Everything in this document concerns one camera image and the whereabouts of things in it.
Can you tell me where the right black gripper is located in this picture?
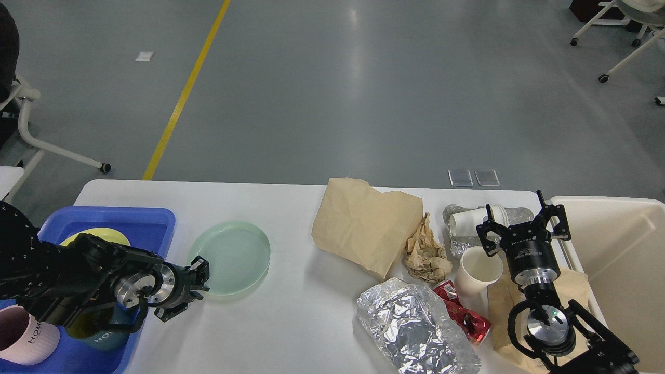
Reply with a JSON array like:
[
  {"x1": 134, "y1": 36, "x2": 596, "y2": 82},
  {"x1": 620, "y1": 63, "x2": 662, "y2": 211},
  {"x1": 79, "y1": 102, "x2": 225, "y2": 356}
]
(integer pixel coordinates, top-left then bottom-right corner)
[{"x1": 476, "y1": 190, "x2": 572, "y2": 285}]

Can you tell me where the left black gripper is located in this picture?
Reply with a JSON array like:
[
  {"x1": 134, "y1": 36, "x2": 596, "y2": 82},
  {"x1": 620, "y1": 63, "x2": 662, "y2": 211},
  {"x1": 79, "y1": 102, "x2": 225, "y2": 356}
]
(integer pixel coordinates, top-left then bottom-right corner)
[{"x1": 156, "y1": 256, "x2": 210, "y2": 322}]

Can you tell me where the light green plate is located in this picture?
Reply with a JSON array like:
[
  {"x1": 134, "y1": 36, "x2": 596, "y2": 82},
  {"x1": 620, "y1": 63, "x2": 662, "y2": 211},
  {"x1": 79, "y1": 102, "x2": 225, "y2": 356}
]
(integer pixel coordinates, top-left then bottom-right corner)
[{"x1": 189, "y1": 222, "x2": 271, "y2": 296}]

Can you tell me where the pink home mug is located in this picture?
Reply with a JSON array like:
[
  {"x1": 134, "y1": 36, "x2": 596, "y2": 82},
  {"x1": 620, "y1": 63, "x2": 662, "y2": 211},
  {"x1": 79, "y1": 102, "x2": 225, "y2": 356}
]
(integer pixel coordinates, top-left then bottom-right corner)
[{"x1": 1, "y1": 305, "x2": 60, "y2": 366}]

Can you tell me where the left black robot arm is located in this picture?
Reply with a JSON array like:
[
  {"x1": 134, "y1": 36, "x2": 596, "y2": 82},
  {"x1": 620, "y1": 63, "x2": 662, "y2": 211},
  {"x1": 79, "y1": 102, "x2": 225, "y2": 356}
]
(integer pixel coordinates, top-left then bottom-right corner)
[{"x1": 1, "y1": 202, "x2": 210, "y2": 334}]

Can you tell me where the brown paper bag under arm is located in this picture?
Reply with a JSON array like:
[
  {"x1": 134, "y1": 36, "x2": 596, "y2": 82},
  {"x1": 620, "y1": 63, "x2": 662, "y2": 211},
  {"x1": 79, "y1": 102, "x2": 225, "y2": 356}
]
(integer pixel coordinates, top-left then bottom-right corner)
[{"x1": 487, "y1": 269, "x2": 591, "y2": 373}]

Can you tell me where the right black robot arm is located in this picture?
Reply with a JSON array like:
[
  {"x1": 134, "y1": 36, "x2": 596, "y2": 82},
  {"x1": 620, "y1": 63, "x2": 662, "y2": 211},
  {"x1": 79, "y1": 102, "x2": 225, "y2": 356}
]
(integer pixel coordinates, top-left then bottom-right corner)
[{"x1": 476, "y1": 190, "x2": 639, "y2": 373}]

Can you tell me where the lying white paper cup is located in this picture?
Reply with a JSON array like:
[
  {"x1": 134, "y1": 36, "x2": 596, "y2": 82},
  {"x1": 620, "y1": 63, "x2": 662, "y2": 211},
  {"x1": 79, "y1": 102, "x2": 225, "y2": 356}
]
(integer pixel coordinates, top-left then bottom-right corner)
[{"x1": 449, "y1": 204, "x2": 509, "y2": 237}]

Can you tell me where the upright white paper cup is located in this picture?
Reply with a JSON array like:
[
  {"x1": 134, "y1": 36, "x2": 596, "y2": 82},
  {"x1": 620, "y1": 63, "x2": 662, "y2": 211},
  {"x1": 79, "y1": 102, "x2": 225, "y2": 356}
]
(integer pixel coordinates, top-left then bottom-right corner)
[{"x1": 454, "y1": 246, "x2": 504, "y2": 297}]

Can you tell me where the blue plastic tray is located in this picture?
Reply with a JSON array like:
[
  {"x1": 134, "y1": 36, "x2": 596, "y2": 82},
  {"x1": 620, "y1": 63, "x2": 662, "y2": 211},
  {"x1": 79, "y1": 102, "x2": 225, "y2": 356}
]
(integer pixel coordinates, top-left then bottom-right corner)
[{"x1": 1, "y1": 206, "x2": 176, "y2": 373}]

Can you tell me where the small crumpled foil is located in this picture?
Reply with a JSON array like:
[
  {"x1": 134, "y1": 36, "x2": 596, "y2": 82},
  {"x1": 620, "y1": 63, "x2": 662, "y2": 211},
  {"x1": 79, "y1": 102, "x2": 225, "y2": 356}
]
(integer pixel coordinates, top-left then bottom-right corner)
[{"x1": 442, "y1": 204, "x2": 535, "y2": 258}]

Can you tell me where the beige plastic bin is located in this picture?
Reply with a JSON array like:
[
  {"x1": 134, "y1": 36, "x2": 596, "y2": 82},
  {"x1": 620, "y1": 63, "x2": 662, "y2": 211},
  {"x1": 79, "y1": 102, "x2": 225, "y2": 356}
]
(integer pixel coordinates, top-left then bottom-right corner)
[{"x1": 551, "y1": 196, "x2": 664, "y2": 373}]

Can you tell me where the yellow plate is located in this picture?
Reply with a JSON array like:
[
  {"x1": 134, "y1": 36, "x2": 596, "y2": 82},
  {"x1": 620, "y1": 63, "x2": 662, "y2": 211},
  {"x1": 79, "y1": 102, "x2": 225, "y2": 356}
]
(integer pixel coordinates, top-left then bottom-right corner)
[{"x1": 59, "y1": 228, "x2": 131, "y2": 246}]

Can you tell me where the crumpled brown paper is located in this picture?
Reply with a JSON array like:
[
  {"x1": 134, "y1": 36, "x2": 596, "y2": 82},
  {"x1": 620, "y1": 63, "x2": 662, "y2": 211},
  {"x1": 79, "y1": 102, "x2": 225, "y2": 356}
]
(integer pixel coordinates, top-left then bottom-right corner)
[{"x1": 402, "y1": 212, "x2": 452, "y2": 284}]

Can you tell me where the red snack wrapper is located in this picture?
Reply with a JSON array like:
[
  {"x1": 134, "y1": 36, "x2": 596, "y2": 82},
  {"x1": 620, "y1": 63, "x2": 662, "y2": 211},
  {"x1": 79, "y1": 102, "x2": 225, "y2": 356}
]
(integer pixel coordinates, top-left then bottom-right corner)
[{"x1": 433, "y1": 280, "x2": 492, "y2": 346}]

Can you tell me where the dark teal home mug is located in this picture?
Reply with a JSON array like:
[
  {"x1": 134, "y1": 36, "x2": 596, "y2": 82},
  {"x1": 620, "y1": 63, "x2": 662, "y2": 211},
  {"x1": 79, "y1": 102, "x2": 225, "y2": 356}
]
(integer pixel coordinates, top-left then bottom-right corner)
[{"x1": 65, "y1": 305, "x2": 131, "y2": 351}]

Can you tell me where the crumpled aluminium foil sheet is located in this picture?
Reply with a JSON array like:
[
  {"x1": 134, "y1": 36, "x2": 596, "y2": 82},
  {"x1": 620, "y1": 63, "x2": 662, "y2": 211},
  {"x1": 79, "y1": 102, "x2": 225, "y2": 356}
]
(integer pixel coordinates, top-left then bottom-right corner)
[{"x1": 356, "y1": 278, "x2": 482, "y2": 373}]

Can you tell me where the large brown paper bag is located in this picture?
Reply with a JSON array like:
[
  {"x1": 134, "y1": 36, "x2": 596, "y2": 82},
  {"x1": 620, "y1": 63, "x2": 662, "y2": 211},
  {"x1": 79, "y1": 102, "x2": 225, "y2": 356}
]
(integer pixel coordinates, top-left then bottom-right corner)
[{"x1": 311, "y1": 177, "x2": 424, "y2": 281}]

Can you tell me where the white side table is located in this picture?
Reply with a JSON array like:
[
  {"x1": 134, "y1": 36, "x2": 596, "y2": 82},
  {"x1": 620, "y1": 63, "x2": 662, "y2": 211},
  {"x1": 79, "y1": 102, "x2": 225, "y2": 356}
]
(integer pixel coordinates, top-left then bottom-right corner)
[{"x1": 1, "y1": 166, "x2": 24, "y2": 201}]

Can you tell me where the white chair base right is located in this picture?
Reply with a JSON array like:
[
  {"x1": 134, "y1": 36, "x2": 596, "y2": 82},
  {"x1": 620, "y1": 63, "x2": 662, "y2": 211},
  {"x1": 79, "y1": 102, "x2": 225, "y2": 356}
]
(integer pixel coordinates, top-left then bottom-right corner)
[{"x1": 568, "y1": 1, "x2": 663, "y2": 84}]

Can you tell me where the white chair frame left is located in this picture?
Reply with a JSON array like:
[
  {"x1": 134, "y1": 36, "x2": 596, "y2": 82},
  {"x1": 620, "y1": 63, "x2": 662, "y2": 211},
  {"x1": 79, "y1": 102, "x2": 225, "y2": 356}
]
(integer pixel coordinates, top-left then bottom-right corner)
[{"x1": 0, "y1": 5, "x2": 111, "y2": 173}]

